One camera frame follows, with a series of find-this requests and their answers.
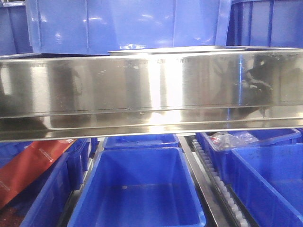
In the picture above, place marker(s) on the large blue crate upper centre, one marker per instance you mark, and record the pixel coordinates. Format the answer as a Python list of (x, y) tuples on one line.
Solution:
[(95, 27)]

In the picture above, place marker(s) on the blue bin with plastic bags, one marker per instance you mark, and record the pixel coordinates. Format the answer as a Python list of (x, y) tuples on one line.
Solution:
[(223, 159)]

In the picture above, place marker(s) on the stainless steel shelf front rail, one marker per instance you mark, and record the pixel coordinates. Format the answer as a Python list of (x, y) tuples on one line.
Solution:
[(150, 93)]

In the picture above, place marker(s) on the blue bin lower right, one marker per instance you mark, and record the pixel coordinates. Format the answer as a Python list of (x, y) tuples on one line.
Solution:
[(270, 185)]

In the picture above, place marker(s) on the blue crate upper left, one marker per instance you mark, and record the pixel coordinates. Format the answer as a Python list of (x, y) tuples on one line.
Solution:
[(14, 37)]

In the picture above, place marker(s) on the blue bin lower left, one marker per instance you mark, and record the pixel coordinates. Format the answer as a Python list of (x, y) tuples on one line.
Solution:
[(42, 202)]

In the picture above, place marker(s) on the red flat package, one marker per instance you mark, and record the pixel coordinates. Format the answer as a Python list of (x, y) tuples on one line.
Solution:
[(27, 166)]

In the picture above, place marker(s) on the blue bin lower centre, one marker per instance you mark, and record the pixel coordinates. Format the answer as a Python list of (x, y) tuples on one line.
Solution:
[(149, 187)]

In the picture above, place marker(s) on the clear plastic bags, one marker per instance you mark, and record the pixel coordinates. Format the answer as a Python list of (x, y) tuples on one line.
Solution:
[(224, 140)]

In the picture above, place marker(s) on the white roller track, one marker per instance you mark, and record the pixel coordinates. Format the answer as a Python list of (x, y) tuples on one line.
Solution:
[(220, 188)]

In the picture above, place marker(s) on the silver metal tray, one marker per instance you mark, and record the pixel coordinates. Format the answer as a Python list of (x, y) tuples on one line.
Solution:
[(178, 50)]

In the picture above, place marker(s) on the steel divider rail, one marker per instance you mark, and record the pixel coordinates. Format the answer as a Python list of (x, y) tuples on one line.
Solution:
[(213, 208)]

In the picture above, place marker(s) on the blue bin behind centre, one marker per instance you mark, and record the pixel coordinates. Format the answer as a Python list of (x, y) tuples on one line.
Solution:
[(141, 141)]

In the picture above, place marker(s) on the blue crate upper right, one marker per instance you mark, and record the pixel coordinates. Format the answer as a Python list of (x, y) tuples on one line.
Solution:
[(276, 23)]

